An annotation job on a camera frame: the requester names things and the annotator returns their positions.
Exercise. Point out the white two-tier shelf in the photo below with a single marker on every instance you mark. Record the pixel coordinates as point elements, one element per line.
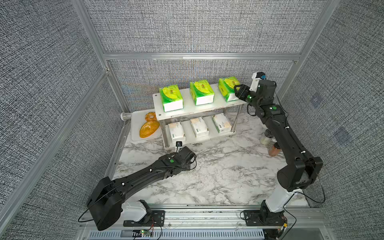
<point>190,111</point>

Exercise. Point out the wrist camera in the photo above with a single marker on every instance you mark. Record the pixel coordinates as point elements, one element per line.
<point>179,145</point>
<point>256,77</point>

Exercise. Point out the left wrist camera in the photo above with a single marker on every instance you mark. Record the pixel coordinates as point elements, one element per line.
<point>179,145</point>

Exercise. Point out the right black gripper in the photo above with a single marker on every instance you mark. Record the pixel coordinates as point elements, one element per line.
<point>245,92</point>

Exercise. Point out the green tissue pack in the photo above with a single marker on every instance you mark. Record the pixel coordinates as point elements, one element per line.
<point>201,92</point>
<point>171,98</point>
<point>226,87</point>

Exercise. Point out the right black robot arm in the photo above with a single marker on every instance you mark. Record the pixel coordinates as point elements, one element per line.
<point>302,167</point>

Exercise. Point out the small orange bread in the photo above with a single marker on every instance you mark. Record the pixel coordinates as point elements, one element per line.
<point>151,116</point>

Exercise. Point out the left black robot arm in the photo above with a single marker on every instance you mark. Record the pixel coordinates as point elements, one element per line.
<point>106,200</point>

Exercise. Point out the clear shaker black lid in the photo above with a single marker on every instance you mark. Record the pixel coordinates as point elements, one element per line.
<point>266,138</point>

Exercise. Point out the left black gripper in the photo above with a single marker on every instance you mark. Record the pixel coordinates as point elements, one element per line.
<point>188,166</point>

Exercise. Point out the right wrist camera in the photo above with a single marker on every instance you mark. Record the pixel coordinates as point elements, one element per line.
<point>256,77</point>

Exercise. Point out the grey tube end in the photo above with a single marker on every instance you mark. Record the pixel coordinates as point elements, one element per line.
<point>125,116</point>

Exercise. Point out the aluminium front rail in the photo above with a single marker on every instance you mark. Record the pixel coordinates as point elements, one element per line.
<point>194,222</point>

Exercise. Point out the white tissue pack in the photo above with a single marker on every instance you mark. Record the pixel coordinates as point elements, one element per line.
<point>200,127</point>
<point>177,132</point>
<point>222,123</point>

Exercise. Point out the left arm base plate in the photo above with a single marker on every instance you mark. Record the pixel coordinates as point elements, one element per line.
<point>147,217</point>

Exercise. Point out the brown spice bottle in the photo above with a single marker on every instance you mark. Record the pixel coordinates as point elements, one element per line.
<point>274,149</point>

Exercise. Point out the orange bread loaf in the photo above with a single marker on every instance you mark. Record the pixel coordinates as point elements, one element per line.
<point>148,128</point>

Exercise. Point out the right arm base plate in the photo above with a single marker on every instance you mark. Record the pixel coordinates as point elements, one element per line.
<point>260,218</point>

